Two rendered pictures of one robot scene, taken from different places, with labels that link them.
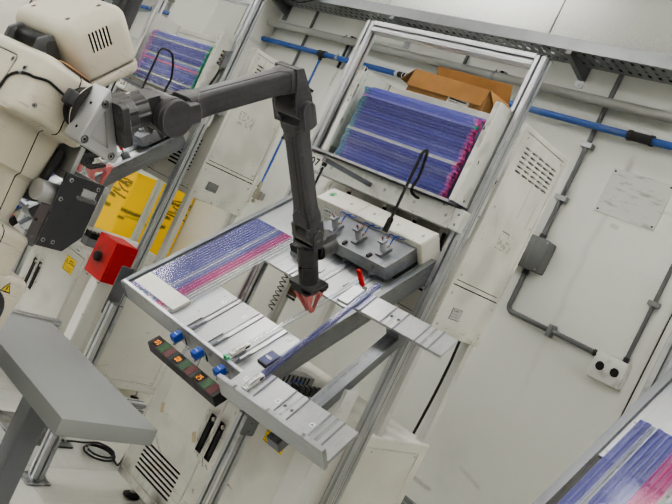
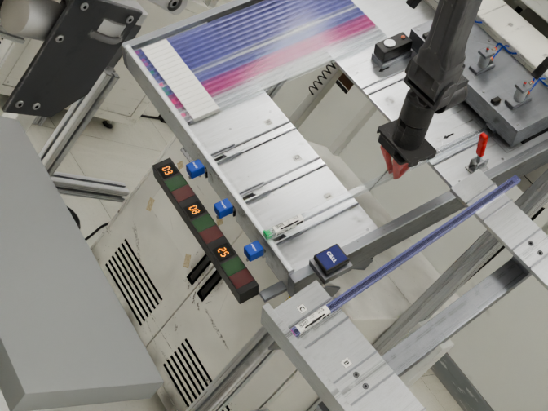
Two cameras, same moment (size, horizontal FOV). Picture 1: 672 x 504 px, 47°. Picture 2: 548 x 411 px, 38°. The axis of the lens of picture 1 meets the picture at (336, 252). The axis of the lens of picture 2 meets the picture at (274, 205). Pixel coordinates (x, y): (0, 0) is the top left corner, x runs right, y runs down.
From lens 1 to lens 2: 0.85 m
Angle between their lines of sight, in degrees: 22
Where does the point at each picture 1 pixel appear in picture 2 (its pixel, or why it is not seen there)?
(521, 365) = not seen: outside the picture
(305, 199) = (453, 40)
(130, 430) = (125, 388)
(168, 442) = (152, 253)
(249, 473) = not seen: hidden behind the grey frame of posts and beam
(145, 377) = (124, 106)
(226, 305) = (271, 130)
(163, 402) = (152, 198)
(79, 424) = (51, 395)
